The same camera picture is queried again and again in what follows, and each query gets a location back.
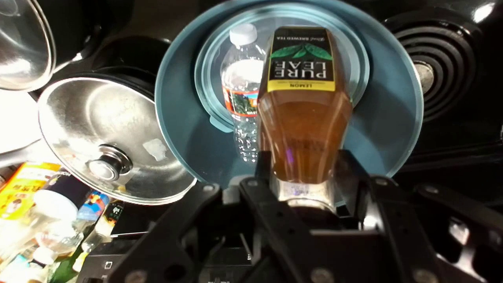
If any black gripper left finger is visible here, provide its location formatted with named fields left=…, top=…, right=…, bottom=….
left=107, top=150, right=316, bottom=283

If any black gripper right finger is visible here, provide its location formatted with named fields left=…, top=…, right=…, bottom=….
left=335, top=150, right=503, bottom=283

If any Pure Leaf tea bottle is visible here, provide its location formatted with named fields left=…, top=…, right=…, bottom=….
left=257, top=26, right=354, bottom=203

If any clear water bottle red label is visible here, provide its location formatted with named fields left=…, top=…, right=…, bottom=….
left=219, top=21, right=269, bottom=164

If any black electric stove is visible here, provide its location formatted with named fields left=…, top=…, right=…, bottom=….
left=30, top=0, right=503, bottom=211

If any blue bowl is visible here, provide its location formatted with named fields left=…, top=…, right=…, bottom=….
left=155, top=0, right=426, bottom=191

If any green bottle yellow cap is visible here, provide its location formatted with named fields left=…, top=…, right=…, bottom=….
left=49, top=243, right=92, bottom=283

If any dark jar white lid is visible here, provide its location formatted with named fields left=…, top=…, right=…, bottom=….
left=30, top=175, right=93, bottom=229

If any pan glass lid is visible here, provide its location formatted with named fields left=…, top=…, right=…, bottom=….
left=37, top=78, right=199, bottom=208

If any yellow box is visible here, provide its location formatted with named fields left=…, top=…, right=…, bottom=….
left=0, top=163, right=63, bottom=222

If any black coil burner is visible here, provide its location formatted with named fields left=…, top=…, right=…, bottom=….
left=384, top=10, right=497, bottom=125

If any large black pot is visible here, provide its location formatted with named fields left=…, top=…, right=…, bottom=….
left=49, top=0, right=115, bottom=70

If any black long-handled pan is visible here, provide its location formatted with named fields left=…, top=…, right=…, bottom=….
left=89, top=35, right=172, bottom=100

